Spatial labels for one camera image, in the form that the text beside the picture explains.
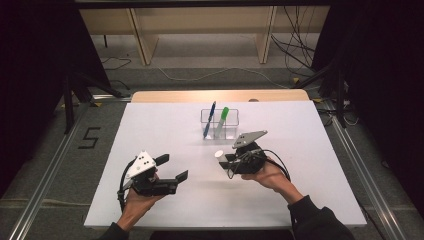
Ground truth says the blue pen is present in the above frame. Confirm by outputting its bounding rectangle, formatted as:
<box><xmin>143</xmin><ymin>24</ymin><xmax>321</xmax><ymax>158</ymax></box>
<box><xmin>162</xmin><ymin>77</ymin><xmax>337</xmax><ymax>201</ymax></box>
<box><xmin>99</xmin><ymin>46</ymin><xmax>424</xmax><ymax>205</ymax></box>
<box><xmin>203</xmin><ymin>100</ymin><xmax>217</xmax><ymax>139</ymax></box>

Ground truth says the black metal stand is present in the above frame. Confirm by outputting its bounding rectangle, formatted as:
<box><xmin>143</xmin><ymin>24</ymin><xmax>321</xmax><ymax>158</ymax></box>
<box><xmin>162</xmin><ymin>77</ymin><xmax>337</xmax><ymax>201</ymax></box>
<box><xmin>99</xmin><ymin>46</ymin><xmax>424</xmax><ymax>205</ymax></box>
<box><xmin>293</xmin><ymin>56</ymin><xmax>349</xmax><ymax>129</ymax></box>

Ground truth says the short aluminium rail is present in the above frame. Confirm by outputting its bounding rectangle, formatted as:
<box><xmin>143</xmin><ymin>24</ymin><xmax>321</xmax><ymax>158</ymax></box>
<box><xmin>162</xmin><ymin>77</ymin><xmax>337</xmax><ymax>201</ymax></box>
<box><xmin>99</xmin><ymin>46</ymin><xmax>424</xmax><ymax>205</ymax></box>
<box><xmin>90</xmin><ymin>93</ymin><xmax>133</xmax><ymax>103</ymax></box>

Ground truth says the right hand-held gripper cable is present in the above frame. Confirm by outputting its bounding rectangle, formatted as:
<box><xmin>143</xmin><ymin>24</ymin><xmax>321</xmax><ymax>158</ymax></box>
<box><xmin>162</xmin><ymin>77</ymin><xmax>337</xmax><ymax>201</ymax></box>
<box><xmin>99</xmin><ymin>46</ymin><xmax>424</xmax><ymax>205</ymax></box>
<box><xmin>262</xmin><ymin>148</ymin><xmax>292</xmax><ymax>183</ymax></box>

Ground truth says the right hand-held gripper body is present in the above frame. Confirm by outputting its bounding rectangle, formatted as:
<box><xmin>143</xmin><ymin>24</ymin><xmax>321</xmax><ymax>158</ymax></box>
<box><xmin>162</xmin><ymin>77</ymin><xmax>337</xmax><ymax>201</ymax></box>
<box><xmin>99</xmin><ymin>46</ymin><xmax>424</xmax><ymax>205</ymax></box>
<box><xmin>231</xmin><ymin>129</ymin><xmax>269</xmax><ymax>175</ymax></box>

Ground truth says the white table cover sheet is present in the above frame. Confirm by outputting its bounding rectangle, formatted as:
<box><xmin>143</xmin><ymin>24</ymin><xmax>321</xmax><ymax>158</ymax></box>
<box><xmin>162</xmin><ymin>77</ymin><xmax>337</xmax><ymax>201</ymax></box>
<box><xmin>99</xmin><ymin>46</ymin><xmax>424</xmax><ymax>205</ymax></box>
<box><xmin>83</xmin><ymin>100</ymin><xmax>368</xmax><ymax>230</ymax></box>

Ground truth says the white eraser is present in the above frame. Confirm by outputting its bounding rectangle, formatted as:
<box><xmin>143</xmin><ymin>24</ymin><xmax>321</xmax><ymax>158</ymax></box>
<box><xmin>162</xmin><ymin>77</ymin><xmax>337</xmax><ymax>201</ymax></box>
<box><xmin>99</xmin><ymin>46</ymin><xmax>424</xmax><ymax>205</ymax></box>
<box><xmin>214</xmin><ymin>149</ymin><xmax>228</xmax><ymax>164</ymax></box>

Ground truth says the white floor cable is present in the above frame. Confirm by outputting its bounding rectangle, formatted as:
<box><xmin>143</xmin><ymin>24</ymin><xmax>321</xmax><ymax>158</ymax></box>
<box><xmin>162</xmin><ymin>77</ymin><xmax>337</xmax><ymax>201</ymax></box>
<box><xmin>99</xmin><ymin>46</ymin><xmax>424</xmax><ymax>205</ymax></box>
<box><xmin>156</xmin><ymin>66</ymin><xmax>291</xmax><ymax>90</ymax></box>

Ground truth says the light wooden desk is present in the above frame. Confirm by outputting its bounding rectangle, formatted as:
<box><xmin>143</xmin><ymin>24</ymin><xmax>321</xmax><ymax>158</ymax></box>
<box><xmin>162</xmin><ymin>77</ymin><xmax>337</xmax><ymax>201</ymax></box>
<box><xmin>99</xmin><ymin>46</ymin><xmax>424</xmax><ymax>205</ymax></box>
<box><xmin>79</xmin><ymin>5</ymin><xmax>331</xmax><ymax>67</ymax></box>

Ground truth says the dark curtain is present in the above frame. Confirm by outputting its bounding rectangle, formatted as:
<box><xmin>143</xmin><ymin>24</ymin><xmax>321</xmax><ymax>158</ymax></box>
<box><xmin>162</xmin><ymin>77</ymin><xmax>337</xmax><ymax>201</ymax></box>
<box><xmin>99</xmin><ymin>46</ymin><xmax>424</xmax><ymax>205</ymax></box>
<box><xmin>313</xmin><ymin>0</ymin><xmax>424</xmax><ymax>214</ymax></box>
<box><xmin>0</xmin><ymin>0</ymin><xmax>111</xmax><ymax>198</ymax></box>

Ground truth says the black tripod stand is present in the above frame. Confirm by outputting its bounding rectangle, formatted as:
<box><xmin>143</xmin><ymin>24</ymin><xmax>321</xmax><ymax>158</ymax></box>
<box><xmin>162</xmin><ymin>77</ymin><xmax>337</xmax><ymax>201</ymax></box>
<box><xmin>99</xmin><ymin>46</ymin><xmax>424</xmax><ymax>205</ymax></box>
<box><xmin>62</xmin><ymin>68</ymin><xmax>126</xmax><ymax>135</ymax></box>

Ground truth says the long aluminium floor rail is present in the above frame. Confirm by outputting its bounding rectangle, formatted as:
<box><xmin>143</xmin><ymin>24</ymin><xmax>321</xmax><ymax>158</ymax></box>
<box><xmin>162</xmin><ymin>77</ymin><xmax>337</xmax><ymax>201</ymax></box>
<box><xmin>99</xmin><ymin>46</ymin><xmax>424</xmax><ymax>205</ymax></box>
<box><xmin>324</xmin><ymin>99</ymin><xmax>408</xmax><ymax>240</ymax></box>
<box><xmin>7</xmin><ymin>103</ymin><xmax>93</xmax><ymax>240</ymax></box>

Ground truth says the person's right hand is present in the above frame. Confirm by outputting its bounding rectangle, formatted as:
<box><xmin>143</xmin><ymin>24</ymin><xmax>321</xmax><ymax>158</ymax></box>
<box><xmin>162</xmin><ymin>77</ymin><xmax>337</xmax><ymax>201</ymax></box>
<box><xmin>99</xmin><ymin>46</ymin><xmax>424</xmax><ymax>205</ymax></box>
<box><xmin>240</xmin><ymin>159</ymin><xmax>297</xmax><ymax>205</ymax></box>

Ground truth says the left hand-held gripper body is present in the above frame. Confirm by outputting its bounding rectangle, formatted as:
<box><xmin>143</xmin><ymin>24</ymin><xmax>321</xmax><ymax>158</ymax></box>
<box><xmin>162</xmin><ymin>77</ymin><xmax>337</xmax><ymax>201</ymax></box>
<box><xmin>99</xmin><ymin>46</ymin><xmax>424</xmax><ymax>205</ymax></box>
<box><xmin>125</xmin><ymin>150</ymin><xmax>178</xmax><ymax>197</ymax></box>

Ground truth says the light wooden table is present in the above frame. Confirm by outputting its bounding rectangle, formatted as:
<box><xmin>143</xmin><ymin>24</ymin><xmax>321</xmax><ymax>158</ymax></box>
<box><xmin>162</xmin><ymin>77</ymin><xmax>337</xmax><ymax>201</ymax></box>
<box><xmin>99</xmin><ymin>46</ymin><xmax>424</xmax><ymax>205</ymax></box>
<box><xmin>131</xmin><ymin>89</ymin><xmax>311</xmax><ymax>104</ymax></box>

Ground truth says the black floor cable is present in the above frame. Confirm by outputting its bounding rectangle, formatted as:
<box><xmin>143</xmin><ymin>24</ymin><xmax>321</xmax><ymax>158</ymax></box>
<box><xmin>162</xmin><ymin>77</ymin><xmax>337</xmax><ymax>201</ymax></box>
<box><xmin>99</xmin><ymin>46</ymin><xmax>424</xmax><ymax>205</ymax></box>
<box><xmin>100</xmin><ymin>56</ymin><xmax>133</xmax><ymax>71</ymax></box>

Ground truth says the green highlighter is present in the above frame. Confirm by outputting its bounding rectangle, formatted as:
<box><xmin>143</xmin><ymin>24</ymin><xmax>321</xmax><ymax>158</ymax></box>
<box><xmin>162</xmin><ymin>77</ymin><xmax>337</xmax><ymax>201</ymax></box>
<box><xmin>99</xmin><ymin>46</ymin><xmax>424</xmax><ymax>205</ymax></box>
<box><xmin>214</xmin><ymin>106</ymin><xmax>230</xmax><ymax>140</ymax></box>

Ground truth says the person's left hand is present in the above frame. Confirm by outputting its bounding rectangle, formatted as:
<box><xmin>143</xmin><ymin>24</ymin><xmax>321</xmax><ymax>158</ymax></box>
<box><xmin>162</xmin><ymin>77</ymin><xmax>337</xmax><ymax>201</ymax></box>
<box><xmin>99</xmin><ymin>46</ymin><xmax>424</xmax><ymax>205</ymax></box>
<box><xmin>122</xmin><ymin>173</ymin><xmax>166</xmax><ymax>223</ymax></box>

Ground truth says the black cable bundle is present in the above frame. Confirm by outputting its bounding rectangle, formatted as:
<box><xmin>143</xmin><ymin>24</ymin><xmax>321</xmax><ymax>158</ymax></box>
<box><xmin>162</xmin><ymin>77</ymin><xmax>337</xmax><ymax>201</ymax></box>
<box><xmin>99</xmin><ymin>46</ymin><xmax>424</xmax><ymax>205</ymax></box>
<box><xmin>270</xmin><ymin>5</ymin><xmax>317</xmax><ymax>71</ymax></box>

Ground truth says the clear acrylic organizer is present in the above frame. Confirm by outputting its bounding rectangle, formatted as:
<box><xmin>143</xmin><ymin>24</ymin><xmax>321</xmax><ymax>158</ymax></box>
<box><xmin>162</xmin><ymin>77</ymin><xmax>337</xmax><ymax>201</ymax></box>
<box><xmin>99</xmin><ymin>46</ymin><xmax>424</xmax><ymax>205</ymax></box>
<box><xmin>199</xmin><ymin>108</ymin><xmax>240</xmax><ymax>141</ymax></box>

